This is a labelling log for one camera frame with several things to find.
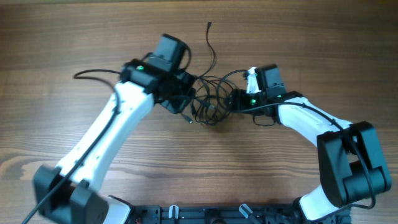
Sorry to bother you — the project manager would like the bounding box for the black cable bundle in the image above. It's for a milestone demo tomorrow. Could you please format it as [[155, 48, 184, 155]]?
[[180, 21, 240, 127]]

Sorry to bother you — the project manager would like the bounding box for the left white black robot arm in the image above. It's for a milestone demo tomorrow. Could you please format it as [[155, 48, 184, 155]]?
[[32, 34, 196, 223]]

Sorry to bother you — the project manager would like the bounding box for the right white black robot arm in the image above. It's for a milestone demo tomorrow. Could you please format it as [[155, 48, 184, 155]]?
[[224, 64, 392, 223]]

